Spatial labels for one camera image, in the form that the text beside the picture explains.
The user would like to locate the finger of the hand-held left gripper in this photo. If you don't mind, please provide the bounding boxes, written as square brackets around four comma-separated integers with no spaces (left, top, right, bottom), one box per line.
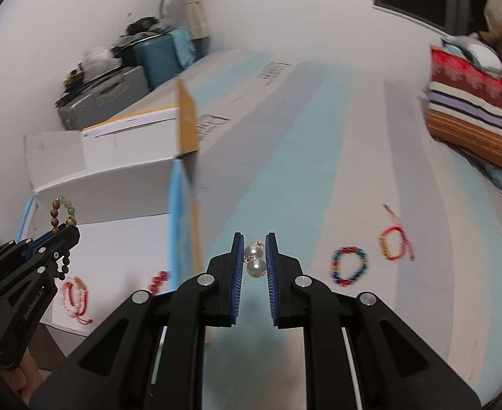
[0,224,74,280]
[0,227,81,300]

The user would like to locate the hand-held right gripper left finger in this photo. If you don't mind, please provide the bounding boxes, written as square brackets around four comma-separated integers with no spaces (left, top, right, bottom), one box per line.
[29,231,245,410]

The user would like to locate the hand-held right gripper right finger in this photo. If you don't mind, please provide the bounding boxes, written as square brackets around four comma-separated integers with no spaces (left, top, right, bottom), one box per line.
[265,231,483,410]

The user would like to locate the white pearl earrings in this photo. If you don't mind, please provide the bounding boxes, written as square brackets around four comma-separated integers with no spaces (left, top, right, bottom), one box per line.
[243,241,266,278]

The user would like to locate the large red cord bracelet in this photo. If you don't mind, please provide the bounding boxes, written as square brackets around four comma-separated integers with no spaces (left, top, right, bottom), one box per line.
[61,277,94,324]

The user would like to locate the brown and green bead bracelet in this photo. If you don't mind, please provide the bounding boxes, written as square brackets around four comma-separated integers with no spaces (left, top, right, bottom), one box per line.
[50,196,78,276]

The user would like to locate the pink bead bracelet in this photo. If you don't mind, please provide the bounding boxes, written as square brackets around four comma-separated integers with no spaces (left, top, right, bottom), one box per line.
[61,284,91,319]

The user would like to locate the blue and yellow printed box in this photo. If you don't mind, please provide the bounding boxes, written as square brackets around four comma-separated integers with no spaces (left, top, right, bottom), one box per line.
[18,130,213,344]

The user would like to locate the red bead bracelet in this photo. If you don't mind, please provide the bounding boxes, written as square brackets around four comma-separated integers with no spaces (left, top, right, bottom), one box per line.
[148,270,170,295]

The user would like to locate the person's left hand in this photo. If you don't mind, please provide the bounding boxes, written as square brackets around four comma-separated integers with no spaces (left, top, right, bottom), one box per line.
[1,348,42,406]

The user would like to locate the striped blue and grey bedsheet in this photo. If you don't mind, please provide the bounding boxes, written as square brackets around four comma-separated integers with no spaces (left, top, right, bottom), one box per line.
[148,49,502,406]

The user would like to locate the white box with tan flap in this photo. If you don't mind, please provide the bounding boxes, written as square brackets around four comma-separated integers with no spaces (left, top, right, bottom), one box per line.
[82,79,200,163]

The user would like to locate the grey suitcase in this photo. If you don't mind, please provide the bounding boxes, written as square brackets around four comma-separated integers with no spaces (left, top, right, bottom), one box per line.
[55,66,149,131]

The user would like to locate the white plastic bag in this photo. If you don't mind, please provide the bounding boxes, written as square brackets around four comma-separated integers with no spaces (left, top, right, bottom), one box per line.
[82,47,115,71]

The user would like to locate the teal suitcase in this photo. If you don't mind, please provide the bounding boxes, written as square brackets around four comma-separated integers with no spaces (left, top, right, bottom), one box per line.
[133,28,196,92]

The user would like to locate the dark bag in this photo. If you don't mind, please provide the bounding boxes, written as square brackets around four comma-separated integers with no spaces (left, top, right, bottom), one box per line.
[125,16,166,37]

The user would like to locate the beige curtain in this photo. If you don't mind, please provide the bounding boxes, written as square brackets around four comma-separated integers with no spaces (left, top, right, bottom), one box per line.
[182,0,211,65]

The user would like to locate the striped red and orange pillow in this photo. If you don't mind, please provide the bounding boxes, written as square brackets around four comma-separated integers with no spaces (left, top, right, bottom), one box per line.
[424,45,502,176]

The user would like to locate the light blue cloth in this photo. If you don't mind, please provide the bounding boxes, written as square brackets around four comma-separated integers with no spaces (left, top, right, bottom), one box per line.
[441,34,502,78]

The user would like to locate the multicolour glass bead bracelet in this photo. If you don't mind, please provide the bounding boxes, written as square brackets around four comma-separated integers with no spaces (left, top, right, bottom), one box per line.
[330,245,369,287]

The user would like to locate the small red cord bracelet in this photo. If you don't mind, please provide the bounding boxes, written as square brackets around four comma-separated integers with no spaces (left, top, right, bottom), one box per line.
[379,203,416,262]

